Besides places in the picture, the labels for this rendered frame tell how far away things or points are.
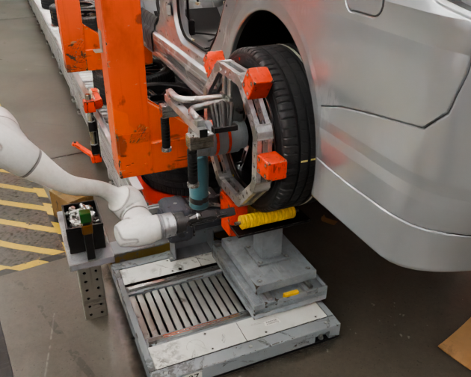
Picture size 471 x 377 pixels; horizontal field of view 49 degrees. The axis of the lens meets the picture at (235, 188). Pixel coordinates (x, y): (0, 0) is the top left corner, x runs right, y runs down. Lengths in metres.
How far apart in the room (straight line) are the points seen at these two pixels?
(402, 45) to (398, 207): 0.42
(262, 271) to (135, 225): 0.73
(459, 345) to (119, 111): 1.78
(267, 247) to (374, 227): 0.88
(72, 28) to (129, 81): 1.93
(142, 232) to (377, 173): 0.81
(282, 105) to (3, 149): 0.89
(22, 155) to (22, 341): 1.12
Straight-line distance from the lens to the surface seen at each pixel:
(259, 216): 2.10
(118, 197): 1.88
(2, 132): 1.54
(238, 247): 2.45
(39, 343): 2.43
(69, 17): 4.18
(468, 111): 1.27
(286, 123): 1.78
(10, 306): 2.67
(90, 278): 2.34
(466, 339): 2.52
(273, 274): 2.30
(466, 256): 1.50
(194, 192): 2.20
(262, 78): 1.77
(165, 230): 1.82
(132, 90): 2.32
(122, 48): 2.27
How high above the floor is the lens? 1.63
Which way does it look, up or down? 28 degrees down
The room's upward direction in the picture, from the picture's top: 1 degrees clockwise
